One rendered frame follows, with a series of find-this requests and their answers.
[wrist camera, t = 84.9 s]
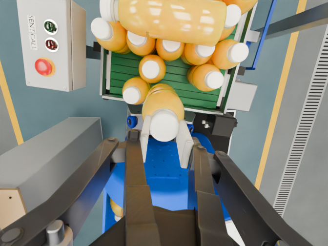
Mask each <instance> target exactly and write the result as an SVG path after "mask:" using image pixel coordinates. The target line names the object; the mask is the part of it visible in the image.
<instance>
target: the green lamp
mask: <svg viewBox="0 0 328 246"><path fill-rule="evenodd" d="M44 28H45V30H46V31H48V32H50V33H53V32H55V30H56V27H55V24H54V23H53V22H51V21H45V22H44Z"/></svg>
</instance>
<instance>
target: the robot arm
mask: <svg viewBox="0 0 328 246"><path fill-rule="evenodd" d="M150 120H151V116H150V115H146V116H145V119H144V123H143V128H142V130H139V129H130V130H128V131H127V140H126V141H125V142H119V140H118V139H117V138H114V137H108V138H105V139H104V140H103V141H102V142H101V143H100V144H99V145H98V147H97V148H96V149H95V150H94V151H93V152H92V153H91V154H90V155H89V156H88V157H87V158H86V159H85V160H84V161H83V163H82V164H81V165H80V166H79V167H78V168H77V169H76V170H75V171H74V172H73V173H72V174H71V175H70V176H69V177H68V178H67V180H66V181H65V182H64V183H63V184H62V185H61V186H60V187H59V188H58V189H57V190H56V191H55V192H54V193H53V194H52V196H51V197H50V198H49V199H48V200H47V201H45V202H43V203H42V204H40V205H39V206H37V207H36V208H34V209H33V210H31V211H29V212H28V213H26V214H25V215H23V216H22V217H20V218H19V219H17V220H16V221H14V222H13V223H11V224H10V225H8V226H7V227H5V228H4V229H2V230H1V228H0V246H73V241H74V240H75V238H76V237H77V235H78V233H79V232H80V230H81V228H82V226H83V225H84V223H85V221H86V219H87V217H88V216H89V214H90V212H91V210H92V208H93V207H94V205H95V203H96V201H97V199H98V198H99V196H100V194H101V192H102V191H103V189H104V187H105V185H106V183H107V182H108V180H109V178H110V176H111V174H112V173H113V171H114V169H115V167H116V166H117V163H122V162H124V187H123V217H122V218H121V219H120V220H118V221H117V222H116V223H115V224H114V225H113V226H112V227H110V228H109V229H108V230H107V231H106V232H104V233H103V234H102V235H101V236H100V237H98V238H97V239H96V240H95V241H94V242H92V243H91V244H90V245H89V246H240V245H239V244H238V243H237V242H236V241H235V240H234V239H232V238H231V237H230V236H229V235H228V232H227V228H226V223H225V218H224V214H223V209H222V205H221V200H222V202H223V204H224V206H225V208H226V210H227V212H228V214H229V216H230V218H231V219H232V221H233V223H234V225H235V227H236V229H237V231H238V233H239V235H240V237H241V238H242V240H243V242H244V244H245V246H313V245H312V244H311V243H310V242H309V241H307V240H306V239H305V238H304V237H303V236H301V235H300V234H299V233H298V232H297V231H295V230H294V229H293V228H292V227H290V226H289V225H288V224H287V223H286V222H285V221H284V219H283V218H282V217H281V216H280V215H279V214H278V212H277V211H276V210H275V209H274V208H273V207H272V205H271V204H270V203H269V202H268V201H267V200H266V198H265V197H264V196H263V195H262V194H261V193H260V191H259V190H258V189H257V188H256V187H255V186H254V184H253V183H252V182H251V181H250V180H249V179H248V178H247V176H246V175H245V174H244V173H243V172H242V171H241V169H240V168H239V167H238V166H237V165H236V164H235V163H234V161H233V160H232V159H231V158H230V157H229V156H228V155H227V154H226V153H224V152H222V151H215V152H214V154H211V153H208V152H207V149H206V148H205V147H203V146H201V143H200V142H199V139H198V138H196V137H192V136H191V135H190V132H189V130H188V127H187V125H186V122H185V121H184V120H180V121H179V132H178V134H177V137H176V142H177V148H178V153H179V159H180V165H181V167H182V168H188V165H189V164H190V165H189V169H188V173H187V175H188V198H187V209H182V210H174V211H172V210H168V209H165V208H162V207H159V206H155V205H153V204H152V199H151V193H150V187H149V185H147V183H146V176H145V169H144V162H145V158H146V151H147V144H148V136H149V128H150ZM214 188H215V189H216V191H217V193H218V195H215V190H214ZM220 199H221V200H220Z"/></svg>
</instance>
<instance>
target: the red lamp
mask: <svg viewBox="0 0 328 246"><path fill-rule="evenodd" d="M45 46H46V47H47V48H48V49H49V50H55V49H56V48H57V44H56V42H55V41H54V40H51V39H48V40H46V41H45Z"/></svg>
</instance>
